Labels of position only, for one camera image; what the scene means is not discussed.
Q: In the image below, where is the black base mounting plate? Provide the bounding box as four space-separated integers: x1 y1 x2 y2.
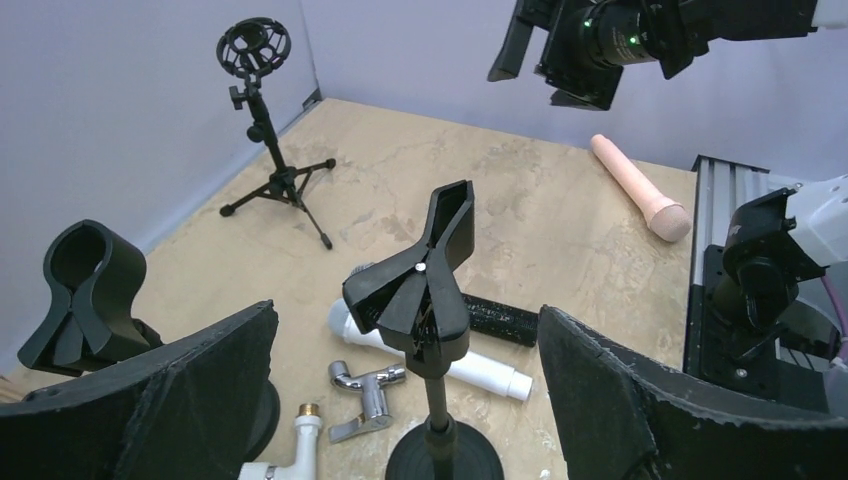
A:
683 245 839 413

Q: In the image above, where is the white microphone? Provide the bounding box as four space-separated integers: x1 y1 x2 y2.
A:
326 298 534 402

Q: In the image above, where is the aluminium rail frame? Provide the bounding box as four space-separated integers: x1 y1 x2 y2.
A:
690 155 804 286

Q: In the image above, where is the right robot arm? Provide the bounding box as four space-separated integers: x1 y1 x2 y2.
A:
487 1 847 175

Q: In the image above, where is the black microphone silver grille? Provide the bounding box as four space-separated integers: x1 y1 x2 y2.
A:
341 261 538 356

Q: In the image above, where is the chrome metal faucet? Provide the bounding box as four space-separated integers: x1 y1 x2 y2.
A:
328 360 407 444

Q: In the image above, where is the beige pink microphone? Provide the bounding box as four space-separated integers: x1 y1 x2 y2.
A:
590 134 693 243

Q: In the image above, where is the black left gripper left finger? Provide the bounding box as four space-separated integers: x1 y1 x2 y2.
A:
1 300 279 479

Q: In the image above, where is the black round-base mic stand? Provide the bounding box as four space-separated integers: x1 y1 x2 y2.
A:
17 219 282 462

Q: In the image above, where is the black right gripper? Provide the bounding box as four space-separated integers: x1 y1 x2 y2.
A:
487 0 656 111

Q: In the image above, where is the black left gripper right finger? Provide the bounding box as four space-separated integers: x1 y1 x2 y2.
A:
537 305 847 479

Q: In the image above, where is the black tripod mic stand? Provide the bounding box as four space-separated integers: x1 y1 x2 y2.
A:
216 17 336 250

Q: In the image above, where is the white plastic faucet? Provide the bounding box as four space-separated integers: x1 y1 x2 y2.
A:
237 403 323 480

